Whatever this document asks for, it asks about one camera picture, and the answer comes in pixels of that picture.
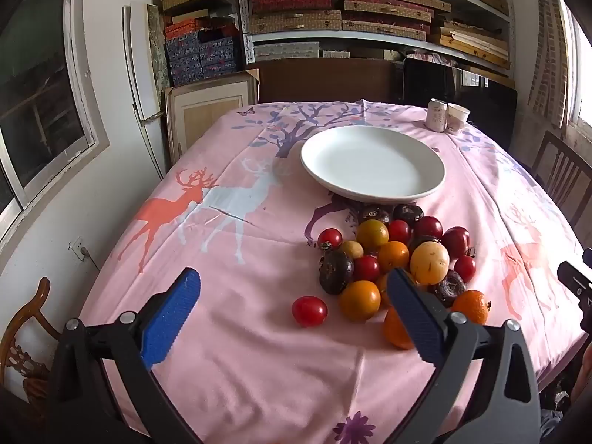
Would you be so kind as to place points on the white wall socket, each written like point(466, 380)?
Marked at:
point(78, 247)

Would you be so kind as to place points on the carved brown wooden chair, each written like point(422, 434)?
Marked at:
point(23, 333)

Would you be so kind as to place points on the black flat screen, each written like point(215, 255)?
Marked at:
point(458, 88)

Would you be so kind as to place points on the dark wooden slat chair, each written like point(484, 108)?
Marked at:
point(562, 175)

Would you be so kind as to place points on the brown wooden board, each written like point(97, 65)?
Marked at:
point(323, 81)

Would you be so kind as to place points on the pink deer print tablecloth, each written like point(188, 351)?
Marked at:
point(259, 286)

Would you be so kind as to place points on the stack of blue floral boxes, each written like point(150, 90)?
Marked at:
point(203, 60)

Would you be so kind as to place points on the white paper cup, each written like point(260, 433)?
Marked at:
point(458, 118)

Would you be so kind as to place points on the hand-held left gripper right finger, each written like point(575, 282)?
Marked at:
point(411, 314)

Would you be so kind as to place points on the yellow round fruit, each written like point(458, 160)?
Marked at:
point(429, 262)

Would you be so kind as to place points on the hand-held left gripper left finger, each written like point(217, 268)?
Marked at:
point(171, 319)

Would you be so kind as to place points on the white framed window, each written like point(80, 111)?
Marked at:
point(41, 97)

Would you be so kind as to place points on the white leaning board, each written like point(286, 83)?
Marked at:
point(138, 78)

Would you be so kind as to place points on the light wood framed panel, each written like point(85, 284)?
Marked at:
point(208, 115)

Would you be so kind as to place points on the dark red plum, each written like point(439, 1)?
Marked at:
point(456, 241)

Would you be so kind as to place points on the bright window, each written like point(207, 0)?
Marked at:
point(583, 78)

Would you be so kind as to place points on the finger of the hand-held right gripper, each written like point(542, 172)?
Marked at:
point(576, 282)

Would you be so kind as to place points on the pale pink drink can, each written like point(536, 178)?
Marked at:
point(437, 114)

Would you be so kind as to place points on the small tan round fruit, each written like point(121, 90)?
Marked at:
point(351, 249)

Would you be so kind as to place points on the orange patterned box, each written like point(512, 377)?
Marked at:
point(185, 30)

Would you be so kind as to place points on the white metal shelf rack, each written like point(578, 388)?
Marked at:
point(296, 37)

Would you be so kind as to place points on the orange mandarin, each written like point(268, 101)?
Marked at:
point(470, 306)

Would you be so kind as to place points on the white oval plate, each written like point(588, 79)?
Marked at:
point(370, 162)

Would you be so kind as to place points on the person's right forearm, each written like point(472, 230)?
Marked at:
point(583, 372)

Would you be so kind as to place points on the yellowish orange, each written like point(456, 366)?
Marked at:
point(372, 234)
point(383, 289)

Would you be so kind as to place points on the beige patterned curtain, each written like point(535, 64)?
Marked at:
point(548, 55)

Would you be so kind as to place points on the grey marble slab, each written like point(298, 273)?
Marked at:
point(158, 51)

